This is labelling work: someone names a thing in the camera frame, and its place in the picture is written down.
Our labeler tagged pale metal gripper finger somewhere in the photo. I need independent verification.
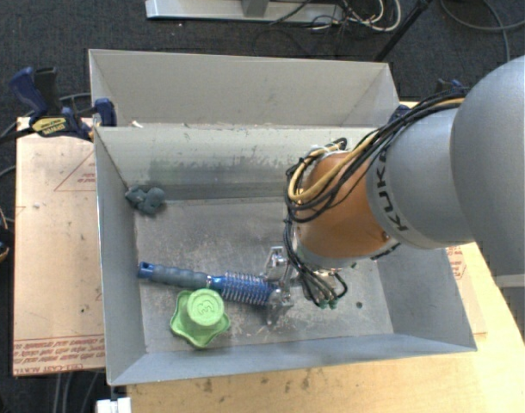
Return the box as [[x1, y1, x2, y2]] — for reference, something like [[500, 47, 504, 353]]
[[265, 289, 296, 327], [264, 245, 295, 281]]

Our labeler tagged grey metal bin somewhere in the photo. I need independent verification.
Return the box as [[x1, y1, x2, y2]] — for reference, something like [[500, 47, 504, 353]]
[[88, 48, 479, 387]]

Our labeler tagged green flower-shaped cup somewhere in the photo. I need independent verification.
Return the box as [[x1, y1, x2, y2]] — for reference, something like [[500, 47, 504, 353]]
[[170, 287, 232, 350]]

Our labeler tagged grey toy animal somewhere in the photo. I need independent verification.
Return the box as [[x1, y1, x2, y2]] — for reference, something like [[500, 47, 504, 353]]
[[124, 185, 167, 217]]

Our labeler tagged brown cardboard board, red print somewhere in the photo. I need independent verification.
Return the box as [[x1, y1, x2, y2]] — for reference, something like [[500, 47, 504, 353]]
[[12, 116, 490, 378]]

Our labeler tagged blue brush with grey handle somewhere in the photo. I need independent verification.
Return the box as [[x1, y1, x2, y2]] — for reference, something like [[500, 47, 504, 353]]
[[136, 261, 280, 311]]

